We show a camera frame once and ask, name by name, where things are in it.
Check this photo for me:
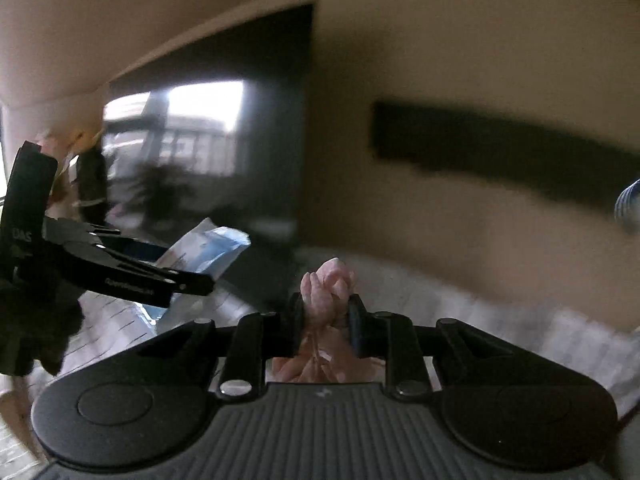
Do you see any blue white tissue pack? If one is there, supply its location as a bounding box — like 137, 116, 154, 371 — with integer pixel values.
138, 218, 250, 334

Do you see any dark wall shelf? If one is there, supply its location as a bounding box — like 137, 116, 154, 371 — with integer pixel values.
370, 101, 639, 212

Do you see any pink leafed potted plant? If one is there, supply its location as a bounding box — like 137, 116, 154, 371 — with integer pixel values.
36, 129, 107, 223

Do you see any white grid tablecloth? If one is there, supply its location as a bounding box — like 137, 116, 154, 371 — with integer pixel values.
8, 253, 640, 461

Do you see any pink fluffy soft toy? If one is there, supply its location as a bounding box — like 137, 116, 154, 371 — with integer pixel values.
272, 258, 384, 384

